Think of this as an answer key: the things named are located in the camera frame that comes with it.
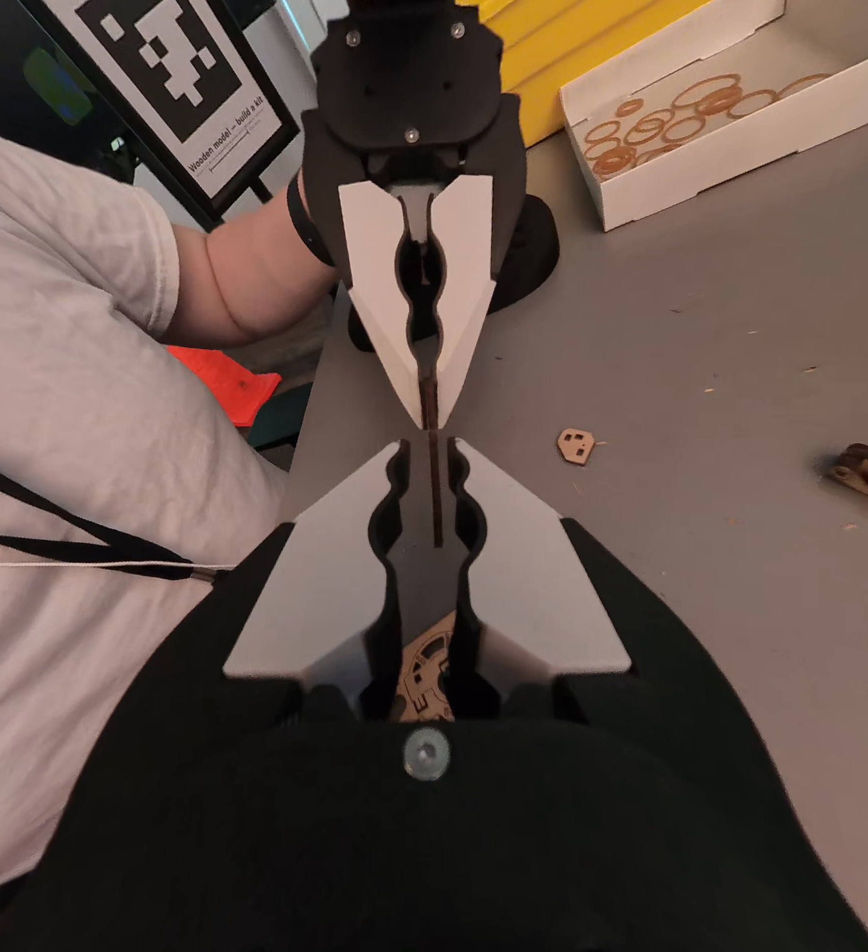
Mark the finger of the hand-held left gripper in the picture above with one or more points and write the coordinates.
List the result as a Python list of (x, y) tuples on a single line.
[(367, 253), (471, 253)]

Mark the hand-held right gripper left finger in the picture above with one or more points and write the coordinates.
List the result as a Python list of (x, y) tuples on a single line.
[(307, 595)]

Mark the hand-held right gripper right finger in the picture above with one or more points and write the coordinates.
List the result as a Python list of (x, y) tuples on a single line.
[(545, 595)]

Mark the small shield-shaped wooden piece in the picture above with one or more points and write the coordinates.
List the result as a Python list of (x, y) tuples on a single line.
[(566, 452)]

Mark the notched wooden part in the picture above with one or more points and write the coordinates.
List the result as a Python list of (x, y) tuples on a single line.
[(434, 483)]

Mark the person's left forearm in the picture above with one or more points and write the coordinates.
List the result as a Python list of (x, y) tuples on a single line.
[(255, 275)]

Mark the punched wooden parts sheet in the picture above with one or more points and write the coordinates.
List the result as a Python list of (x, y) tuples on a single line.
[(413, 680)]

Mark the black wristband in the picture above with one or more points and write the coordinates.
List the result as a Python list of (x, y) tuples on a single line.
[(307, 223)]

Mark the yellow plastic bin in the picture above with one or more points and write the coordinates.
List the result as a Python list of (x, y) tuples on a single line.
[(553, 74)]

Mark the pile of wooden rings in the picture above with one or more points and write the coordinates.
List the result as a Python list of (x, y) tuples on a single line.
[(611, 158)]

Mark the dark green fabric item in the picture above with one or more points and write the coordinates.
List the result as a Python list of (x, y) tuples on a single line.
[(281, 416)]

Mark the orange safety vest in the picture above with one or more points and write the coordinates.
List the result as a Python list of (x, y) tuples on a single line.
[(218, 379)]

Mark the black framed marker sign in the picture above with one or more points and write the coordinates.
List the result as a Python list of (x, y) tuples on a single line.
[(181, 44)]

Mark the white cardboard box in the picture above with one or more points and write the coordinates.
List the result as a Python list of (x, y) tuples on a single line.
[(701, 193)]

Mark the person's white shirt torso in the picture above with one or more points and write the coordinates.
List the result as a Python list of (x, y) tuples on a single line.
[(69, 446)]

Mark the small dark wooden assembly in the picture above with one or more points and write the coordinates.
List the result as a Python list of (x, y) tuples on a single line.
[(865, 468)]

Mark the dark display screen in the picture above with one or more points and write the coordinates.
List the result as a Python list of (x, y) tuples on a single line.
[(2, 59)]

